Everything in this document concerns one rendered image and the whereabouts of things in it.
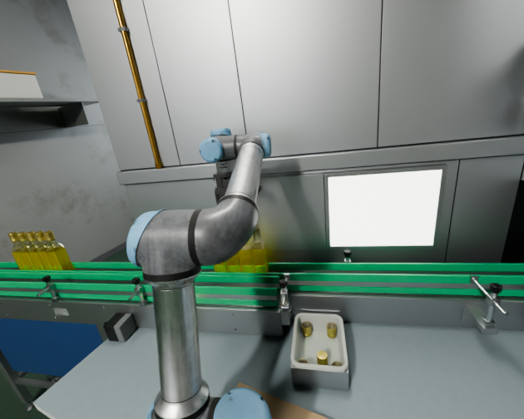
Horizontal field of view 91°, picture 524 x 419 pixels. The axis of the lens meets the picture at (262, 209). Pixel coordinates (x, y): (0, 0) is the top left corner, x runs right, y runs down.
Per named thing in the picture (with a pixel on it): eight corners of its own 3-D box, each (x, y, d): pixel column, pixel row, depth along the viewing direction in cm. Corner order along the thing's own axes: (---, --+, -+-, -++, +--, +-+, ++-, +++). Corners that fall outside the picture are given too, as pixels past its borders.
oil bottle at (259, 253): (270, 280, 113) (264, 236, 106) (269, 288, 108) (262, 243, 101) (258, 279, 114) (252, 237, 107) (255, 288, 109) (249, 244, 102)
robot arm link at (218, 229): (251, 237, 43) (269, 121, 80) (189, 238, 44) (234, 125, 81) (259, 278, 50) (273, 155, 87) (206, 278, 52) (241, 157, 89)
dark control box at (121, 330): (137, 327, 113) (131, 313, 110) (125, 342, 106) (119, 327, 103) (121, 327, 115) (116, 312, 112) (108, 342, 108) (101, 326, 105)
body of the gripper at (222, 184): (223, 199, 104) (218, 170, 100) (243, 198, 102) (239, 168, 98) (216, 205, 97) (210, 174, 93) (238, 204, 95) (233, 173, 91)
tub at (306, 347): (342, 332, 98) (342, 313, 95) (349, 391, 77) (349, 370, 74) (296, 329, 102) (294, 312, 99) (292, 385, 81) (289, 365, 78)
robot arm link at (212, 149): (230, 135, 75) (239, 133, 86) (195, 139, 77) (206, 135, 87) (234, 162, 78) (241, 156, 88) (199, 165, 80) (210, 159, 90)
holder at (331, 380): (340, 322, 103) (340, 307, 100) (348, 391, 78) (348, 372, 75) (298, 320, 107) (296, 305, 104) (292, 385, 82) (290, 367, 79)
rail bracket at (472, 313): (472, 317, 93) (483, 264, 85) (504, 359, 78) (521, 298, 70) (457, 317, 94) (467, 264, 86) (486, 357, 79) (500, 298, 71)
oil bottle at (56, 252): (78, 277, 136) (57, 229, 126) (69, 283, 131) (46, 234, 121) (69, 277, 137) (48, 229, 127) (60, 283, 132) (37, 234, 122)
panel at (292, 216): (433, 244, 106) (443, 163, 94) (437, 248, 103) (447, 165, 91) (227, 247, 125) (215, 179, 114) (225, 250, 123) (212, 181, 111)
